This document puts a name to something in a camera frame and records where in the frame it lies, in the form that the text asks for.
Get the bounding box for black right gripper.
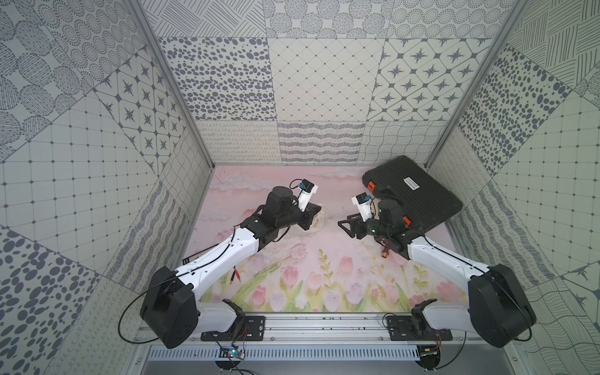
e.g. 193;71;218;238
337;211;390;239

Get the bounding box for white cloth drawstring bag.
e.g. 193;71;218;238
298;203;328;231

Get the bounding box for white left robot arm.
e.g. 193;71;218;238
140;180;321;349

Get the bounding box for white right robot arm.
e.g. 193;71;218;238
338;194;537;348

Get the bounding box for black plastic tool case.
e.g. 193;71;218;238
362;156;463;234

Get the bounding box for red black alligator clip leads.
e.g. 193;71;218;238
230;267;242;284

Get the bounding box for green circuit board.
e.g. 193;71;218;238
223;346;246;361

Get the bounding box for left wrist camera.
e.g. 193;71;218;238
298;179;318;212

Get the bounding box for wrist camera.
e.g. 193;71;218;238
352;192;373;222
298;179;318;212

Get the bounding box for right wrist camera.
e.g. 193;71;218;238
352;192;373;222

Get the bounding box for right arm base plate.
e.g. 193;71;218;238
383;314;453;342

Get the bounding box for aluminium front rail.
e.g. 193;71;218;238
134;312;481;346

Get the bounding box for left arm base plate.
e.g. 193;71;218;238
201;316;267;343

